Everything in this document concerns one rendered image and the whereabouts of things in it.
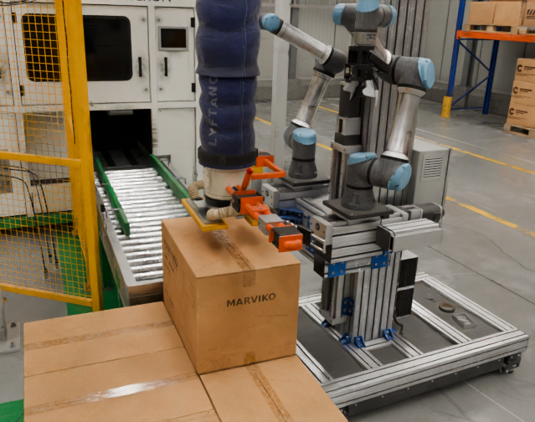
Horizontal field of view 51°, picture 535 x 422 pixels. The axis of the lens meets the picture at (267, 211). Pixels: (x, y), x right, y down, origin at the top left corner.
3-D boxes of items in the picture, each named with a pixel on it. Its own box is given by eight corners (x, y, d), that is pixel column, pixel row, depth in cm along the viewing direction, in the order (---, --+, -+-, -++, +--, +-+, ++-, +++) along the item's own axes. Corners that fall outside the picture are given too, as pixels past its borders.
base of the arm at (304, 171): (307, 170, 296) (309, 151, 293) (322, 177, 283) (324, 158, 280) (282, 172, 290) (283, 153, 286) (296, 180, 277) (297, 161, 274)
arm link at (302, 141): (295, 159, 276) (296, 132, 272) (287, 153, 289) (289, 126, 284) (318, 158, 279) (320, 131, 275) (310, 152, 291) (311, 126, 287)
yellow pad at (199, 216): (181, 203, 235) (181, 191, 233) (204, 201, 238) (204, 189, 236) (202, 232, 205) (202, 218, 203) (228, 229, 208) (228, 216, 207)
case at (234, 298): (163, 300, 260) (161, 219, 247) (244, 288, 275) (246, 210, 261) (198, 375, 208) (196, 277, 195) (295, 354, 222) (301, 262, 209)
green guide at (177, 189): (150, 163, 484) (150, 153, 481) (162, 162, 488) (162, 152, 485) (202, 228, 345) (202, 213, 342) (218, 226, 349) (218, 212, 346)
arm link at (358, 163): (354, 177, 249) (357, 147, 245) (382, 183, 242) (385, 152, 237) (340, 182, 240) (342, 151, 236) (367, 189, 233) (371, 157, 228)
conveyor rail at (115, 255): (82, 185, 468) (80, 163, 462) (89, 185, 470) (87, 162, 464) (128, 321, 268) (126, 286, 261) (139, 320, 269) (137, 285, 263)
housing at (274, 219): (256, 228, 183) (256, 215, 181) (275, 226, 185) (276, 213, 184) (264, 235, 177) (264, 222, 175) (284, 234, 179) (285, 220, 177)
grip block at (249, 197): (231, 207, 202) (231, 191, 200) (256, 204, 205) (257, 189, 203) (239, 214, 194) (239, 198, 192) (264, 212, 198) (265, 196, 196)
